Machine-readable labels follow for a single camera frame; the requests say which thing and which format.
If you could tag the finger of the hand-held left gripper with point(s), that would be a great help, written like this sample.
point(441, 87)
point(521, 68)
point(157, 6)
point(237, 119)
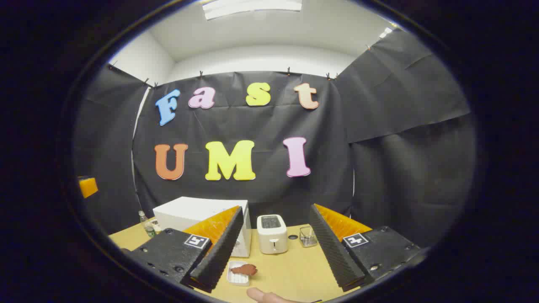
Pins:
point(87, 187)

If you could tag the clear plastic water bottle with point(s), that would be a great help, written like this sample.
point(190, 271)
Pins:
point(148, 229)

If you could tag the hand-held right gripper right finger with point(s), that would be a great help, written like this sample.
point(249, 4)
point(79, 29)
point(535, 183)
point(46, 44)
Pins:
point(332, 252)

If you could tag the white toaster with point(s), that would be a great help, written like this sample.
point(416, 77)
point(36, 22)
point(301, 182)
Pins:
point(272, 240)

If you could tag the white plastic tray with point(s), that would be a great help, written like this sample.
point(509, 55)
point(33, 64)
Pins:
point(237, 278)

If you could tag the brown meat piece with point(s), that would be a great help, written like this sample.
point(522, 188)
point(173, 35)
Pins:
point(246, 270)

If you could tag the black backdrop cloth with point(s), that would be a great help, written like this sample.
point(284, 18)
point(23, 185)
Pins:
point(252, 124)

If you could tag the white microwave oven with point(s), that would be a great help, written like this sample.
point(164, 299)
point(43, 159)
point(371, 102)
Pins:
point(189, 210)

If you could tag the ceiling light panel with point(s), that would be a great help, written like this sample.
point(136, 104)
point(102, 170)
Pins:
point(385, 33)
point(252, 7)

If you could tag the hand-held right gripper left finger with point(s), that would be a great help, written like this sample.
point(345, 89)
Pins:
point(219, 256)

